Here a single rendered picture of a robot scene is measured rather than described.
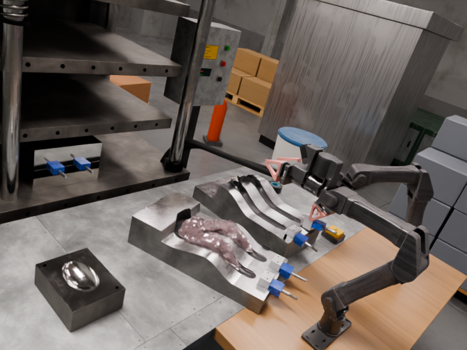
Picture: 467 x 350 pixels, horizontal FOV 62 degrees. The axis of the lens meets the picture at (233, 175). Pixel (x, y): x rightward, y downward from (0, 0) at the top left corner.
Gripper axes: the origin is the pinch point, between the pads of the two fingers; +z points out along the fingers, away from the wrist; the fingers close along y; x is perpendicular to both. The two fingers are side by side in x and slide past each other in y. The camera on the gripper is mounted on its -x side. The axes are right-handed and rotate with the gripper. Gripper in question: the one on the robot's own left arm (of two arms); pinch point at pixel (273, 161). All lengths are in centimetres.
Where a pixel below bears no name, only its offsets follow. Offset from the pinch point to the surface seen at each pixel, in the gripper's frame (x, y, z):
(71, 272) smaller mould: 34, 57, 15
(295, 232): 28.0, -16.7, -7.5
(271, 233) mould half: 31.2, -11.9, -0.9
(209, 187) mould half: 32, -15, 38
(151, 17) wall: 47, -542, 859
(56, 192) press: 39, 39, 66
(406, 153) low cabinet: 89, -456, 94
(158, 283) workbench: 39, 34, 4
